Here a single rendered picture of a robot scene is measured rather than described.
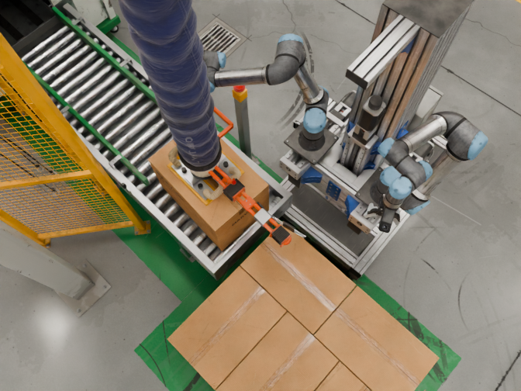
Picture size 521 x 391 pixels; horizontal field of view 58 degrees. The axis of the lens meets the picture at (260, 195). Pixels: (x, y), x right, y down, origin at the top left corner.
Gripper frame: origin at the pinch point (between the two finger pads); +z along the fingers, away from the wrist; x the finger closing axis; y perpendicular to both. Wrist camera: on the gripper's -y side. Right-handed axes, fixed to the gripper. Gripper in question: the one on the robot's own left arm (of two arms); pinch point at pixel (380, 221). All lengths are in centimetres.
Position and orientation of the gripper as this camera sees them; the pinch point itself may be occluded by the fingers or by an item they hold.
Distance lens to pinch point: 213.6
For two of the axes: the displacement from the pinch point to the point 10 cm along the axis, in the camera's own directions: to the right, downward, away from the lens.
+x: -9.7, -2.3, 1.1
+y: 2.6, -8.9, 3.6
